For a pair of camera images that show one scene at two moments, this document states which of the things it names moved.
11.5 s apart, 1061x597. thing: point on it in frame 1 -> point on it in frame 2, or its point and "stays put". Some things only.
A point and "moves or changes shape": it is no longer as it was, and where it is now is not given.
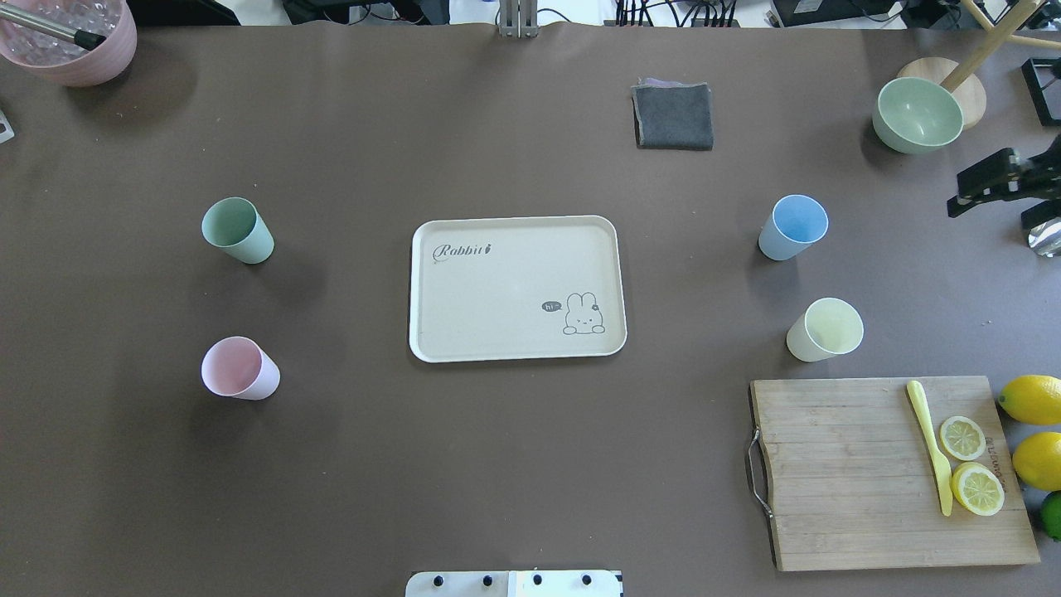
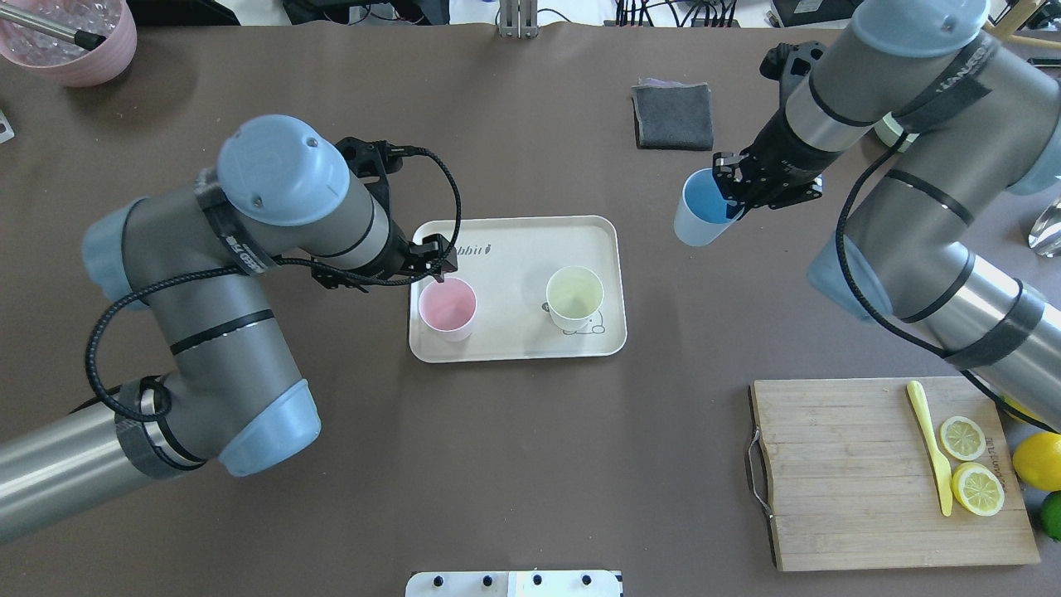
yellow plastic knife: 942,466 stays put
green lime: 1050,515 stays put
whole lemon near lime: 1037,462 stays put
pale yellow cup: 830,327 -> 574,293
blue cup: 796,221 -> 701,214
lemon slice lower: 977,488 stays put
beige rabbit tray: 516,288 stays put
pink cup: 236,366 moves or changes shape
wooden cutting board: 855,482 stays put
